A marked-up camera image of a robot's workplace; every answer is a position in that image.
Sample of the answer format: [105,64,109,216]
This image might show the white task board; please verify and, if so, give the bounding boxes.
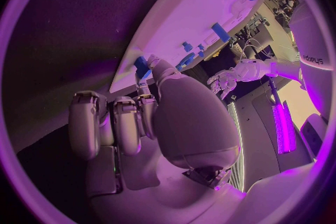
[108,0,282,95]

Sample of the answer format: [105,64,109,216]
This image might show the blue block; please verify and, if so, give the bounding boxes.
[133,56,153,80]

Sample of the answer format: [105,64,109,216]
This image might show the blue long peg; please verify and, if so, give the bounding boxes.
[211,22,232,43]

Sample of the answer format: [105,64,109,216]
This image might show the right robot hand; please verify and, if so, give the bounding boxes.
[68,54,248,224]

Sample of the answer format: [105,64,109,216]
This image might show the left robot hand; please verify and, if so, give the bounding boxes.
[206,59,267,101]

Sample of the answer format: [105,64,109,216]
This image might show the white cable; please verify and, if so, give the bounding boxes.
[240,38,277,61]

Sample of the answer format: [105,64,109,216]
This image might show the glowing light bar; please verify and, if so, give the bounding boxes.
[270,99,298,155]

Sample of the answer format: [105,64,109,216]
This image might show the blue gear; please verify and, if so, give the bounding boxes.
[175,52,197,71]

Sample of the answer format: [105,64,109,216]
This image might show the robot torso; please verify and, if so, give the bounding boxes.
[287,1,335,122]

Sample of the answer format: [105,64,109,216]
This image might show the blue small plug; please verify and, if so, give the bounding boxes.
[181,41,194,53]

